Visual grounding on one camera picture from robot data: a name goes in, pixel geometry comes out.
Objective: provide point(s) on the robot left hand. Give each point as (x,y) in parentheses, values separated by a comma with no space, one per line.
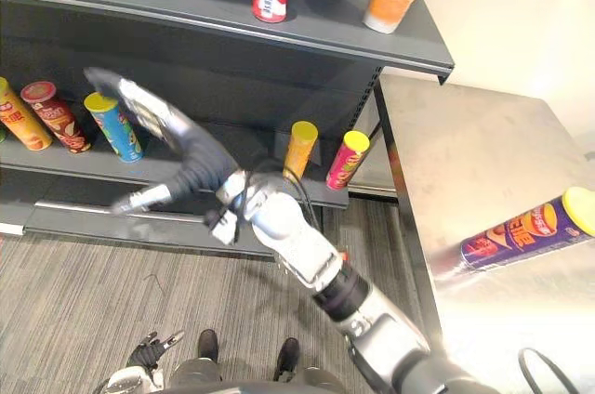
(148,352)

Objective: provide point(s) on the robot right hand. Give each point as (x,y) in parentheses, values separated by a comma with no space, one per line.
(204,157)

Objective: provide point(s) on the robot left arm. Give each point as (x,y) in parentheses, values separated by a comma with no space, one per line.
(125,380)

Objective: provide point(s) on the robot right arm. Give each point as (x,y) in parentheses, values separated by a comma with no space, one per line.
(297,231)

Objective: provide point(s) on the blue chips can yellow lid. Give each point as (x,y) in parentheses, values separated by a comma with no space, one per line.
(121,138)

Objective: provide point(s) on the orange chips can yellow lid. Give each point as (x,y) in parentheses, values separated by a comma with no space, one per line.
(300,148)

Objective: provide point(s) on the pink chips can yellow lid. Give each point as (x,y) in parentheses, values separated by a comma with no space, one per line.
(346,161)

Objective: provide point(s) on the dark red chips can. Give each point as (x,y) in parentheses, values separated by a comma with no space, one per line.
(58,122)

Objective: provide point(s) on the purple chips can yellow lid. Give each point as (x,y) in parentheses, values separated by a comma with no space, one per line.
(520,231)

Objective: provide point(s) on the robot left leg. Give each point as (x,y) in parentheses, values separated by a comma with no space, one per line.
(197,371)

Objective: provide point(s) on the robot leg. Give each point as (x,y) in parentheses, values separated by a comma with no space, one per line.
(197,371)
(286,359)

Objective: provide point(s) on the robot right leg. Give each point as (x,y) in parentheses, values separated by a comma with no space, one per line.
(286,359)

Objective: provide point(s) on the stainless steel table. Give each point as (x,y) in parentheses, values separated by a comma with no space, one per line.
(469,152)

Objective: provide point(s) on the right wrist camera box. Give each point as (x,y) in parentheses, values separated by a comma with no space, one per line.
(224,227)

